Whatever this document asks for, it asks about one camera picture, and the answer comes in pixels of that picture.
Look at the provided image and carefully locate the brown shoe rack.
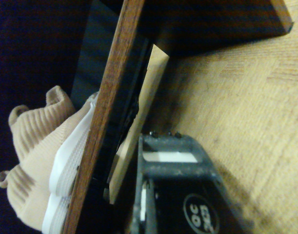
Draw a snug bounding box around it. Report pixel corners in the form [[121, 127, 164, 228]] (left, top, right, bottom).
[[0, 0, 295, 234]]

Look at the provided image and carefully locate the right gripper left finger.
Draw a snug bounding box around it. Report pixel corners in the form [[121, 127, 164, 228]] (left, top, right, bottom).
[[130, 179, 159, 234]]

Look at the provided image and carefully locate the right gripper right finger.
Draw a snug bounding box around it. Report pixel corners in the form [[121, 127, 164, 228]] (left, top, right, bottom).
[[136, 131, 224, 180]]

